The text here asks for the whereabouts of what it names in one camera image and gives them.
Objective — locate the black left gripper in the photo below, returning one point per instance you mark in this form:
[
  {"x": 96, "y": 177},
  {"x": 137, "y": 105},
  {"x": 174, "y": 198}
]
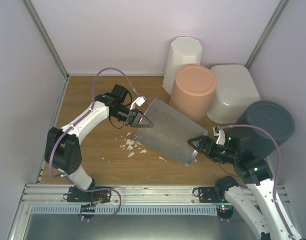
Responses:
[{"x": 134, "y": 116}]

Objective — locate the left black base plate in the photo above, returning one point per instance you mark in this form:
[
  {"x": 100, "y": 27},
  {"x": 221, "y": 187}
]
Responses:
[{"x": 100, "y": 196}]

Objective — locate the aluminium front rail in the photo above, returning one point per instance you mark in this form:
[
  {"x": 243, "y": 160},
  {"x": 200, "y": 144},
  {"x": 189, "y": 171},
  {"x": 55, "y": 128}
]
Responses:
[{"x": 130, "y": 194}]

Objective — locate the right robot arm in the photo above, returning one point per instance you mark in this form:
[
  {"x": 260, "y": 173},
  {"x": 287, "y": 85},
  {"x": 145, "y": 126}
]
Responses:
[{"x": 268, "y": 220}]

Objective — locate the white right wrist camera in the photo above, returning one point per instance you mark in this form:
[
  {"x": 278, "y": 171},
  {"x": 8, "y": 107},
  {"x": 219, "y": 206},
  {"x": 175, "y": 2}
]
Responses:
[{"x": 219, "y": 133}]

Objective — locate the dark teal plastic bin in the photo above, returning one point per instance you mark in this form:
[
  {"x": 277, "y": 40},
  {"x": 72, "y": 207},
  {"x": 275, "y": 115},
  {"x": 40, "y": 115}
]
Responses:
[{"x": 271, "y": 117}]

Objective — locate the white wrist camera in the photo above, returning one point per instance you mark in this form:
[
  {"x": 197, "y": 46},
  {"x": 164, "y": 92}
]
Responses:
[
  {"x": 219, "y": 133},
  {"x": 138, "y": 102}
]

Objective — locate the aluminium corner frame post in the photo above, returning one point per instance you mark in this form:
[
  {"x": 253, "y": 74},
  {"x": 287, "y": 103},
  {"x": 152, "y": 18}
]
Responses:
[{"x": 277, "y": 13}]

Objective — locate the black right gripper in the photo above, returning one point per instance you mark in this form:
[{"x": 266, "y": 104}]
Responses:
[{"x": 204, "y": 139}]

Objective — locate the left aluminium frame post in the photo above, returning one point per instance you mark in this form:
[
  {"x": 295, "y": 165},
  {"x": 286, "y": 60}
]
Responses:
[{"x": 42, "y": 30}]

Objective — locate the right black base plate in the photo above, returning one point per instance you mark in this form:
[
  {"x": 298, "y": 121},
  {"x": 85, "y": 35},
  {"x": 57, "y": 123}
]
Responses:
[{"x": 210, "y": 194}]

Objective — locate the white faceted bin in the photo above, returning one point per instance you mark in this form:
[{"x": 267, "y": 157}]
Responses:
[{"x": 183, "y": 51}]

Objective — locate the grey slotted cable duct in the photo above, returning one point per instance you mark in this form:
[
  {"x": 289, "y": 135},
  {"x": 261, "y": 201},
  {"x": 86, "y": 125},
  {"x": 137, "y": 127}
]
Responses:
[{"x": 191, "y": 210}]

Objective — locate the grey translucent bin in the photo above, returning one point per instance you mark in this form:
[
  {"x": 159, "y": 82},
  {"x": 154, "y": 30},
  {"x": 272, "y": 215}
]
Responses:
[{"x": 170, "y": 133}]

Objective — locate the translucent white plastic tub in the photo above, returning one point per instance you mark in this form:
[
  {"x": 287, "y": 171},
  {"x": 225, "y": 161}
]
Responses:
[{"x": 235, "y": 91}]

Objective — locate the peach plastic waste bin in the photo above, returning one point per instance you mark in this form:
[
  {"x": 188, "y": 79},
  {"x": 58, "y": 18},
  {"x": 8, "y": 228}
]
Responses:
[{"x": 193, "y": 91}]

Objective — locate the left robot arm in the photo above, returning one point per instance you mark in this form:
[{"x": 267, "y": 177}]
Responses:
[{"x": 62, "y": 151}]

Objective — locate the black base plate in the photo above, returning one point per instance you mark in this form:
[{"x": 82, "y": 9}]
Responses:
[
  {"x": 210, "y": 194},
  {"x": 100, "y": 196}
]

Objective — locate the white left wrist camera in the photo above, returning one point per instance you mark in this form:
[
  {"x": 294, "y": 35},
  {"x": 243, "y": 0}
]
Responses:
[{"x": 138, "y": 102}]

